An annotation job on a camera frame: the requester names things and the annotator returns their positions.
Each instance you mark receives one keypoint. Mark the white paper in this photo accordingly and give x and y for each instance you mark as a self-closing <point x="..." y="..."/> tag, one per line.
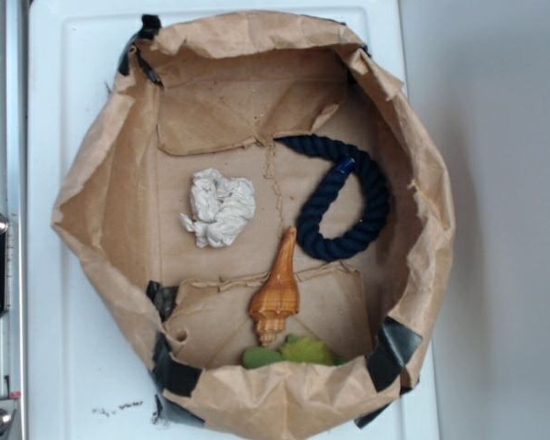
<point x="221" y="208"/>

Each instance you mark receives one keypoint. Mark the brown paper bag bin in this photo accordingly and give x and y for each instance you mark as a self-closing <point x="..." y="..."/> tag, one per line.
<point x="266" y="96"/>

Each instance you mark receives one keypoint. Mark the orange conch shell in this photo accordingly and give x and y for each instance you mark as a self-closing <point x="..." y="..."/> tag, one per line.
<point x="279" y="297"/>

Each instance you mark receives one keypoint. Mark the green plush toy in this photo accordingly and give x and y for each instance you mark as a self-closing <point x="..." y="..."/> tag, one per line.
<point x="296" y="349"/>

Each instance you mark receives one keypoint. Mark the aluminium rail frame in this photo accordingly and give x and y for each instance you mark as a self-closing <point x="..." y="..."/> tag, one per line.
<point x="13" y="136"/>

